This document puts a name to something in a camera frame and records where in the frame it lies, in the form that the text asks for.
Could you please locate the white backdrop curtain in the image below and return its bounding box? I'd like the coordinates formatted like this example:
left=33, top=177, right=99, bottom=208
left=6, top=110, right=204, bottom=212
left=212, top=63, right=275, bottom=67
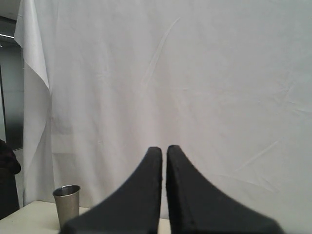
left=15, top=0, right=312, bottom=232

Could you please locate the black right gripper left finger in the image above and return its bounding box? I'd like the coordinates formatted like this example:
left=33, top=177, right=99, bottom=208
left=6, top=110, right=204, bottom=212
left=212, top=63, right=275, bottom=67
left=60, top=147, right=163, bottom=234

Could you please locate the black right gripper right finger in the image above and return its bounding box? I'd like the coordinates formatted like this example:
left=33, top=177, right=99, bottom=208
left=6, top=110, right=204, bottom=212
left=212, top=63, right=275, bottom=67
left=166, top=145, right=284, bottom=234

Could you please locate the stainless steel cup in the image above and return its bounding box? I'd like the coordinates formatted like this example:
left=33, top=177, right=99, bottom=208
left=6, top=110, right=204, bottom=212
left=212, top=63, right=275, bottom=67
left=53, top=185, right=80, bottom=228

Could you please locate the person in dark clothing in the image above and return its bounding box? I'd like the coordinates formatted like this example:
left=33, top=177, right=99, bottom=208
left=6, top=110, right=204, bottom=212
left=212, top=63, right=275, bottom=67
left=0, top=140, right=21, bottom=219

